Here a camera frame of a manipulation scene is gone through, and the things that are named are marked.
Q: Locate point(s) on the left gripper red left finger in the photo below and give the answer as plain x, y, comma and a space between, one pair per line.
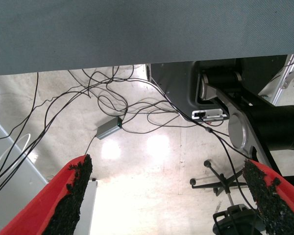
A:
46, 203

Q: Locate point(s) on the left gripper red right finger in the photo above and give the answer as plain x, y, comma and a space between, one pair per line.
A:
281, 208

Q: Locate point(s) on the white cabinet box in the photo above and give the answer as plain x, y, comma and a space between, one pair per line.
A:
88, 205

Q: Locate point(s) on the black plastic chair part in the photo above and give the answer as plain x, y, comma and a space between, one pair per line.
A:
235, 220

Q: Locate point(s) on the black office chair base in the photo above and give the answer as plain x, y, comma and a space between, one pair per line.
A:
223, 182

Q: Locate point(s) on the grey slanted panel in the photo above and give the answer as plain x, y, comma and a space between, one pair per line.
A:
5, 151

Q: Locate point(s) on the grey power adapter box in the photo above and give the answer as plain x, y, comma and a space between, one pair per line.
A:
109, 129

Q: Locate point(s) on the grey chassis panel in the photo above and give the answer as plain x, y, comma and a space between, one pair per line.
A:
176, 85

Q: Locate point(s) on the dark grey table cloth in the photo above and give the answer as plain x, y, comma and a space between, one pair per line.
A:
137, 29

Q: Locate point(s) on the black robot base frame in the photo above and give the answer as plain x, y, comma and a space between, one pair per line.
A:
279, 122

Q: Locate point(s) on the aluminium profile frame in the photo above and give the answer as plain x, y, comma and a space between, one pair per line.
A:
281, 83

